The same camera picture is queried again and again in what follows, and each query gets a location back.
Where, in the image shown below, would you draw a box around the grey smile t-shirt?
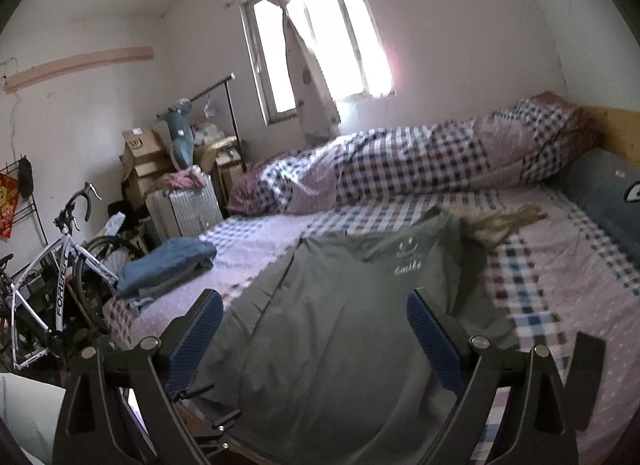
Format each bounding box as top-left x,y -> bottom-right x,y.
196,208 -> 518,464

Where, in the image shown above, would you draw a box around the black clothes rack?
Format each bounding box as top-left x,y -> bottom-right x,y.
190,72 -> 248,173

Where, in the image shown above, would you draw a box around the folded blue jeans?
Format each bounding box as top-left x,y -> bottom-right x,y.
115,237 -> 217,307

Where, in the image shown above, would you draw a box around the white road bicycle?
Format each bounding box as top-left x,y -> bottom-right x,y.
1,182 -> 143,372

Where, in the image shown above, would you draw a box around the checkered bed sheet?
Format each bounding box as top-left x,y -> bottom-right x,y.
104,185 -> 639,464

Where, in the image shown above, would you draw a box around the silver ribbed suitcase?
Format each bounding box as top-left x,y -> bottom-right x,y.
145,176 -> 224,242

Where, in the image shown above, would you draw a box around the tan crumpled garment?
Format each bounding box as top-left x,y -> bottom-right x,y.
446,203 -> 547,249

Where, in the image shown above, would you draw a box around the pink cloth on suitcase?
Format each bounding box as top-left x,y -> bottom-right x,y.
155,165 -> 206,191

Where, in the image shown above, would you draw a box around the cardboard box stack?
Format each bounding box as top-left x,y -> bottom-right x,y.
120,128 -> 174,209

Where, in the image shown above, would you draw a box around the wooden bedside cabinet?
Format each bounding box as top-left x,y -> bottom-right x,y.
194,136 -> 244,204

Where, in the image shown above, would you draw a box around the dark blue grey pillow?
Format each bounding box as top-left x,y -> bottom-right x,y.
546,148 -> 639,266

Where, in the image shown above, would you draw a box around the blue shark plush toy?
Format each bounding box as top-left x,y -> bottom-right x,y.
154,98 -> 194,170

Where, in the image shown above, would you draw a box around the rolled checkered quilt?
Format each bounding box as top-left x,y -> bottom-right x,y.
228,91 -> 599,217

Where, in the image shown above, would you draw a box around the wooden headboard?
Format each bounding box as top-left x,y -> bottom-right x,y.
584,106 -> 640,168

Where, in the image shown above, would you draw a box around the tied patterned curtain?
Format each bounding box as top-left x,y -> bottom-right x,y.
268,0 -> 341,147

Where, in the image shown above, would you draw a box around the red wall hanging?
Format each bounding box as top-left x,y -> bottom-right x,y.
0,173 -> 20,239

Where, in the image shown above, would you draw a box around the window with white frame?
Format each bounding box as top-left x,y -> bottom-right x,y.
241,0 -> 395,125

